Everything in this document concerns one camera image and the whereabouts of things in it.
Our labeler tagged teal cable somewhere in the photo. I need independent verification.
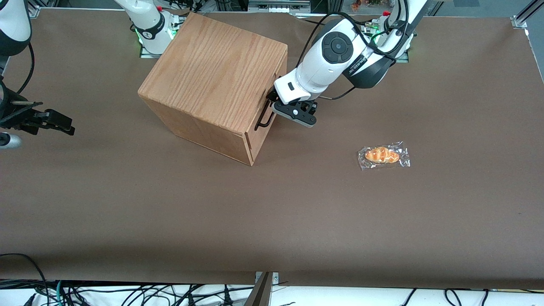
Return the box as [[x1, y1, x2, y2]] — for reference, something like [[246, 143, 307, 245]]
[[54, 280, 67, 306]]

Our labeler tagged brown table cover sheet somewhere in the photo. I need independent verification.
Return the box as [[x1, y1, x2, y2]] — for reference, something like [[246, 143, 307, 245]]
[[0, 8, 544, 290]]

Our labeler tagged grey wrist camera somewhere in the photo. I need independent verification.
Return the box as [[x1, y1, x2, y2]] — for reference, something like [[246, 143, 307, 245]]
[[0, 132, 23, 150], [271, 99, 318, 128]]

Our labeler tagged wooden drawer cabinet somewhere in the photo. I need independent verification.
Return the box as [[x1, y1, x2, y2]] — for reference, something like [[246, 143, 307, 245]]
[[137, 12, 289, 167]]

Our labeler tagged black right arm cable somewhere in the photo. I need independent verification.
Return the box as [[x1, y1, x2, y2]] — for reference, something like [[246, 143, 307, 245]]
[[15, 42, 35, 95]]

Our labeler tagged aluminium frame profile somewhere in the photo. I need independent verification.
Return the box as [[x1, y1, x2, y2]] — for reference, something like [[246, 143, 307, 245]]
[[511, 0, 544, 29]]

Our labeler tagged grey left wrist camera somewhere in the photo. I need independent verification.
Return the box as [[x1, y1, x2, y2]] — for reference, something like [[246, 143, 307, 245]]
[[271, 99, 318, 128]]

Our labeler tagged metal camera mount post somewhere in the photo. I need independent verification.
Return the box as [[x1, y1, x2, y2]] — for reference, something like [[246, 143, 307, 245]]
[[244, 272, 279, 306]]

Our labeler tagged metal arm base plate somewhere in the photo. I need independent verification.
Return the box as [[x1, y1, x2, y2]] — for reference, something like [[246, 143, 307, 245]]
[[139, 42, 164, 59]]

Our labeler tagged bread roll in clear wrapper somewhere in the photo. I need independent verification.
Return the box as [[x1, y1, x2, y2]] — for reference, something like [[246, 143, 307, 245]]
[[357, 141, 411, 172]]

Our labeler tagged orange snack pack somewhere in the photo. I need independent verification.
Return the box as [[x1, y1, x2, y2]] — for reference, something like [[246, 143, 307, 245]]
[[350, 0, 383, 11]]

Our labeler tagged grey electronics box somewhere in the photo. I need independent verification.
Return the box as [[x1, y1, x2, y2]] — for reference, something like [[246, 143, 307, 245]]
[[248, 0, 311, 14]]

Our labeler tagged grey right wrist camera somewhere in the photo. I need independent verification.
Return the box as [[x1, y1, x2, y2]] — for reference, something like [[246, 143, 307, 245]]
[[0, 132, 23, 150]]

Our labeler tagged wooden drawer with black handle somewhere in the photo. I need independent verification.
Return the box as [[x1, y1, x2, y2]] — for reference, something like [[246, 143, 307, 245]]
[[246, 45, 289, 150]]

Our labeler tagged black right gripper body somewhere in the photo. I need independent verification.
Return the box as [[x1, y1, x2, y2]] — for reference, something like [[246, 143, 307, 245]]
[[0, 80, 44, 133]]

